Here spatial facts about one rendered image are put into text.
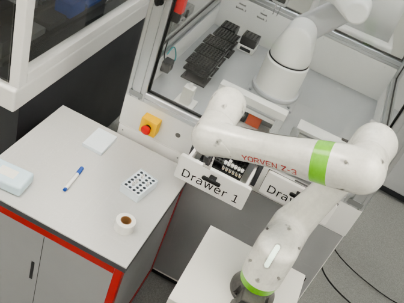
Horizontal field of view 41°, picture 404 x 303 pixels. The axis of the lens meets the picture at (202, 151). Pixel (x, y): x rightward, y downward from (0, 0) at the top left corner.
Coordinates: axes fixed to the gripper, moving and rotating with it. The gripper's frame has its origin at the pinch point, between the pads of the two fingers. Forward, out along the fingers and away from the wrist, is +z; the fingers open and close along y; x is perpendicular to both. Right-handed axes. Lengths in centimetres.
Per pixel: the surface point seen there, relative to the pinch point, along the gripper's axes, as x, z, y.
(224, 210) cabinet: 11.8, 40.9, -6.9
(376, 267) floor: 105, 129, -64
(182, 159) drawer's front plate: -9.8, 9.2, -1.2
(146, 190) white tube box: -16.1, 16.3, 13.3
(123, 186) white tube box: -23.9, 15.2, 16.9
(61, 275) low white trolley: -28, 30, 52
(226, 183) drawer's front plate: 8.6, 9.5, -1.1
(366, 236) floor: 95, 136, -86
